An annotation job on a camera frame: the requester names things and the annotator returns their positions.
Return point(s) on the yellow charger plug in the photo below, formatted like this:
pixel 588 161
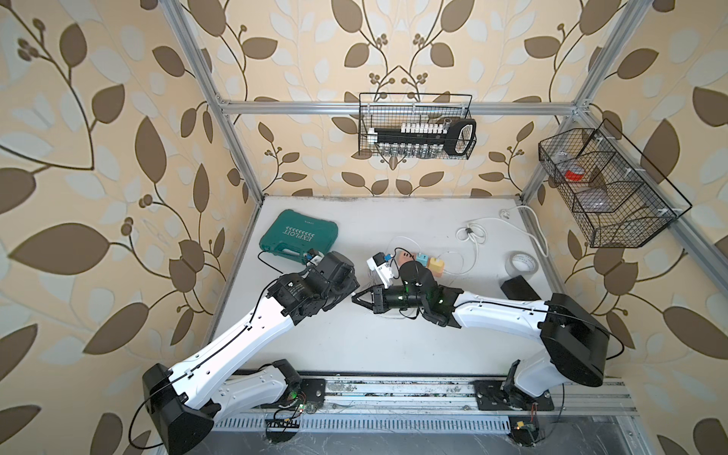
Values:
pixel 436 266

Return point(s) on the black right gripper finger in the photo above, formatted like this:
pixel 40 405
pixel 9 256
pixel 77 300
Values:
pixel 363 293
pixel 364 304

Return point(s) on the red object in basket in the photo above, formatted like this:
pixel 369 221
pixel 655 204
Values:
pixel 574 173

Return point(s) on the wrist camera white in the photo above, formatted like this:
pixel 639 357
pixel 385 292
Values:
pixel 381 264
pixel 313 259

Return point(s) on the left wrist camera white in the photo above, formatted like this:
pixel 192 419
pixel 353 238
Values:
pixel 313 259

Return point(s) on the black box on table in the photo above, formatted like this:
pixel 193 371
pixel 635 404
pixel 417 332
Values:
pixel 518 289

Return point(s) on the pink power strip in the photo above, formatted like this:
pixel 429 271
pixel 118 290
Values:
pixel 404 257

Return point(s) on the black socket set rail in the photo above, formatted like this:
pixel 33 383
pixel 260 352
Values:
pixel 451 139

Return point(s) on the white tape roll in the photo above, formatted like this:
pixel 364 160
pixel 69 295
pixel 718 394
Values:
pixel 521 263

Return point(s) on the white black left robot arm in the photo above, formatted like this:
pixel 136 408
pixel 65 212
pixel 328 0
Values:
pixel 186 400

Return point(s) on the green plastic tool case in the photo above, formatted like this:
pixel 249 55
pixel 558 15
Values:
pixel 299 237

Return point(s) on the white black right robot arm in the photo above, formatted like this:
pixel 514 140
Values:
pixel 573 344

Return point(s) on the black wire basket back wall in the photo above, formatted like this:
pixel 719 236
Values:
pixel 391 109

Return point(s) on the black wire basket wall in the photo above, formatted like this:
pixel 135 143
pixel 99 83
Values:
pixel 391 109
pixel 625 199

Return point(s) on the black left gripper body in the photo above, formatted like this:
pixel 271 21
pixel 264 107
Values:
pixel 333 297

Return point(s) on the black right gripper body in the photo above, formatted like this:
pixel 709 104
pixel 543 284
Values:
pixel 396 297

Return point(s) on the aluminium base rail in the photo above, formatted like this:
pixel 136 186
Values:
pixel 365 404

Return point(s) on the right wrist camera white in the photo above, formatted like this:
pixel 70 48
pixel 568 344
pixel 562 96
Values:
pixel 381 264

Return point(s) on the black wire basket right wall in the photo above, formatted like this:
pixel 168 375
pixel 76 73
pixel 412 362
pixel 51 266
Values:
pixel 625 199

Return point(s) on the teal charger plug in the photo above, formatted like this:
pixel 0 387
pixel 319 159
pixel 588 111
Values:
pixel 422 259

